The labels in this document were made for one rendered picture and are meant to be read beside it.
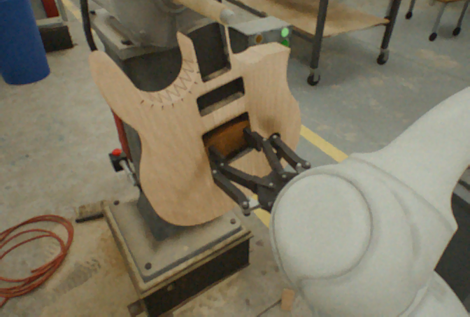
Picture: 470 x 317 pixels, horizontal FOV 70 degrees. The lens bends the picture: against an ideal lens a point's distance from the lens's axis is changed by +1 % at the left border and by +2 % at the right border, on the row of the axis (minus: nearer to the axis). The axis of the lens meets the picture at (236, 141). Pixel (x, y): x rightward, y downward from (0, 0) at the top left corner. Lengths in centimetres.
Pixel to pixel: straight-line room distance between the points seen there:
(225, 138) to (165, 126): 13
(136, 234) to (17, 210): 93
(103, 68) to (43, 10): 384
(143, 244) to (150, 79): 70
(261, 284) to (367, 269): 142
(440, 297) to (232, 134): 38
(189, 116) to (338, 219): 36
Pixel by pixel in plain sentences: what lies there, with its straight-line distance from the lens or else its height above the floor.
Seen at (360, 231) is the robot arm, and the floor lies 126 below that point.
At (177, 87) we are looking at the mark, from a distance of 54.
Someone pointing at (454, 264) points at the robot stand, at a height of 45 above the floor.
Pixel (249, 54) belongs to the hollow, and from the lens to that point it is 60.
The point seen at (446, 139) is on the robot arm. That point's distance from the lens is 32.
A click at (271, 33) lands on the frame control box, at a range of 97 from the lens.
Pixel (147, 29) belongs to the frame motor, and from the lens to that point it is 80.
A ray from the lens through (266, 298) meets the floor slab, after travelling 162.
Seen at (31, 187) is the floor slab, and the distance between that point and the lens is 236.
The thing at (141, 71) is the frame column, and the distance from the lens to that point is 100.
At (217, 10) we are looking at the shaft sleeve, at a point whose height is 126.
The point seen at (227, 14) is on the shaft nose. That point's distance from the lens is 60.
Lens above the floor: 143
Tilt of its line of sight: 37 degrees down
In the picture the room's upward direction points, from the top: straight up
